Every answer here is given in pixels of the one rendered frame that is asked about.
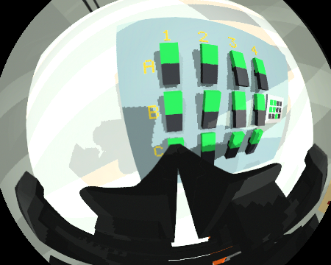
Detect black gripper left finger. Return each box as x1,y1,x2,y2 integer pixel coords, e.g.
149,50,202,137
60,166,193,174
79,144,177,244

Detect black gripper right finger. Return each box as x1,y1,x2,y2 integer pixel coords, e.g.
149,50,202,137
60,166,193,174
175,144,282,239

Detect pale grey switch panel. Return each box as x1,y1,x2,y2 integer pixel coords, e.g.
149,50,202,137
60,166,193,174
115,17,289,180

